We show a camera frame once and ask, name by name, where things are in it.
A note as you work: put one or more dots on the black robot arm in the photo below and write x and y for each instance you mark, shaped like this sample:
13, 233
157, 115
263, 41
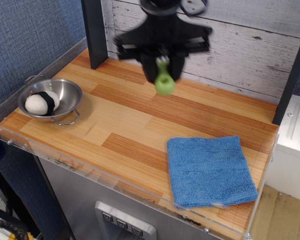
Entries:
160, 8

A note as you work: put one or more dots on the steel cabinet front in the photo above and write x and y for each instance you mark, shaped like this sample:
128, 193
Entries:
77, 196

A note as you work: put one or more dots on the clear acrylic edge guard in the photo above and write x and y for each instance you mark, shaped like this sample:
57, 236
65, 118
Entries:
132, 160

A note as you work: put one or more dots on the silver button panel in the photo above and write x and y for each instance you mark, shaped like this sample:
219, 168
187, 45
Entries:
116, 224

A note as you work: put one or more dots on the dark right post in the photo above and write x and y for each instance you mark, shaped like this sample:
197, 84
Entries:
288, 91

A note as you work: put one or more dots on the yellow object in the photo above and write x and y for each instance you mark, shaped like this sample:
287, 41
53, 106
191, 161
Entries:
21, 236

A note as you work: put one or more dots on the green handled grey spatula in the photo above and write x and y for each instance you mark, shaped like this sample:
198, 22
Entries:
164, 83

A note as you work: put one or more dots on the white aluminium block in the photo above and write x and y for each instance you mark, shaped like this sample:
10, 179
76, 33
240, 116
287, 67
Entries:
283, 173

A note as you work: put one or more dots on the dark left post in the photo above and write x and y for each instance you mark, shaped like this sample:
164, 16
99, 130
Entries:
95, 32

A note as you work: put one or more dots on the white toy rice ball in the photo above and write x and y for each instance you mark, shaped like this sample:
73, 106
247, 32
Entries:
42, 103

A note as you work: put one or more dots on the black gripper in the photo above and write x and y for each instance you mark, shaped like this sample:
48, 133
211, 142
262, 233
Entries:
163, 36

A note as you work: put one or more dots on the steel bowl with handles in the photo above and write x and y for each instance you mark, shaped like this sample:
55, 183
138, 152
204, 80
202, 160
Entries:
70, 95

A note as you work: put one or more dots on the blue towel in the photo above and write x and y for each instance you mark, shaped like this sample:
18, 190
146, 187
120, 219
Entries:
209, 172

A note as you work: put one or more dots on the dark post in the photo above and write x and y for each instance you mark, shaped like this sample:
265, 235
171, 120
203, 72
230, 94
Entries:
288, 91
95, 32

